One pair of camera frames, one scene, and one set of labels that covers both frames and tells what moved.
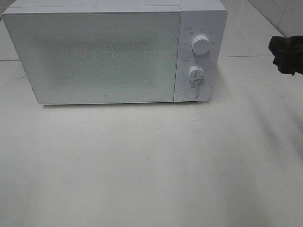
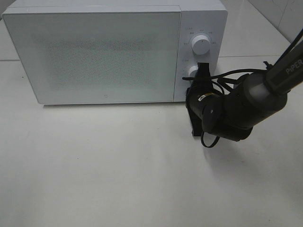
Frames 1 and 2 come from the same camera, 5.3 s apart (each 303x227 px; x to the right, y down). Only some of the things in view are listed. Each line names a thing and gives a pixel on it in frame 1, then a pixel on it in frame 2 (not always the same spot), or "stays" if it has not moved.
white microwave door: (98, 57) stays
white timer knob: (196, 73) stays
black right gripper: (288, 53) to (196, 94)
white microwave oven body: (103, 51) stays
